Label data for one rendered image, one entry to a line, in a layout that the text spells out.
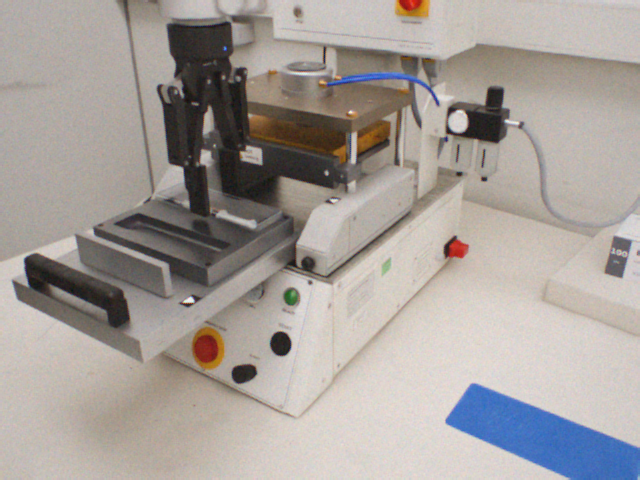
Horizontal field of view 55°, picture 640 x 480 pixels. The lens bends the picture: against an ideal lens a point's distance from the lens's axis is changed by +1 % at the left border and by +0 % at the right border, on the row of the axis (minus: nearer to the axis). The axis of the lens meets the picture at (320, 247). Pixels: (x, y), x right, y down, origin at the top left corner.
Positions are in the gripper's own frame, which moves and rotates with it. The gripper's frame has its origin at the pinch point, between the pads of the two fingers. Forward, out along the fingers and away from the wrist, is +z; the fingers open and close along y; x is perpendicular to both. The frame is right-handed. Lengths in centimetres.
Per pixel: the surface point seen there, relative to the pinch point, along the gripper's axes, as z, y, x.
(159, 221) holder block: 4.0, 6.4, -4.3
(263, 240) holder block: 4.5, 2.4, 9.9
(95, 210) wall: 65, -70, -133
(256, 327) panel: 19.1, 2.0, 7.3
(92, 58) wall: 11, -80, -132
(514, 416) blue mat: 28, -11, 41
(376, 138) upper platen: -1.4, -24.5, 10.6
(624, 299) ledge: 24, -42, 47
